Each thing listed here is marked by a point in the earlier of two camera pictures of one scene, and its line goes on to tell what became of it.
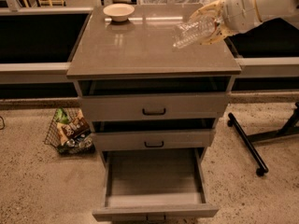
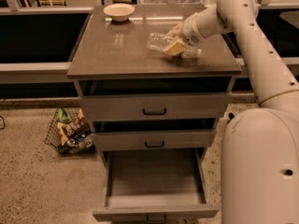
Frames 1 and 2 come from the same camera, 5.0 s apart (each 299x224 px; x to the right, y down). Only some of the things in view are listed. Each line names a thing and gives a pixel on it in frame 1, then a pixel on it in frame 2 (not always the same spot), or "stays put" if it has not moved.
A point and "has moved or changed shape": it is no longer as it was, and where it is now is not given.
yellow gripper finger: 217,7 → 176,31
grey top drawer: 153,100 stays put
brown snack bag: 76,126 stays put
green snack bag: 62,117 stays put
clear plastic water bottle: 192,31 has moved or changed shape
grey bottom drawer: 154,185 stays put
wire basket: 69,132 stays put
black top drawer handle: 143,111 stays put
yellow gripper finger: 219,35 → 176,48
